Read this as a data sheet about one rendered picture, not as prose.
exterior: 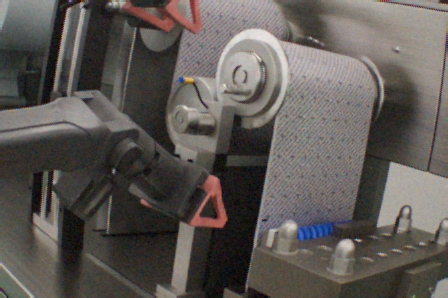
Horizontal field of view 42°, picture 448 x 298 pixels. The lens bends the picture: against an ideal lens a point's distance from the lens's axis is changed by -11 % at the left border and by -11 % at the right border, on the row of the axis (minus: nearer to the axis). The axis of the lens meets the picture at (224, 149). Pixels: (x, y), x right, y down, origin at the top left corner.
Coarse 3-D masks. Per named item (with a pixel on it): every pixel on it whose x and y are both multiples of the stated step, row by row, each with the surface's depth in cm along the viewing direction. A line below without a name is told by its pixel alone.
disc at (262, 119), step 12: (240, 36) 96; (252, 36) 94; (264, 36) 92; (228, 48) 98; (276, 48) 91; (288, 60) 90; (288, 72) 89; (216, 84) 100; (288, 84) 89; (276, 96) 91; (276, 108) 91; (240, 120) 96; (252, 120) 94; (264, 120) 92
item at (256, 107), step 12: (240, 48) 95; (252, 48) 93; (264, 48) 91; (264, 60) 91; (276, 60) 90; (276, 72) 90; (276, 84) 90; (228, 96) 96; (264, 96) 91; (240, 108) 95; (252, 108) 93; (264, 108) 92
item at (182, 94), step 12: (180, 84) 106; (192, 84) 104; (204, 84) 101; (180, 96) 106; (192, 96) 104; (204, 96) 102; (216, 96) 101; (168, 108) 108; (168, 120) 108; (168, 132) 108; (180, 144) 105; (192, 144) 104
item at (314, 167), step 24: (288, 120) 93; (312, 120) 96; (288, 144) 94; (312, 144) 97; (336, 144) 101; (360, 144) 106; (288, 168) 95; (312, 168) 99; (336, 168) 103; (360, 168) 108; (264, 192) 93; (288, 192) 96; (312, 192) 100; (336, 192) 104; (264, 216) 94; (288, 216) 97; (312, 216) 101; (336, 216) 106
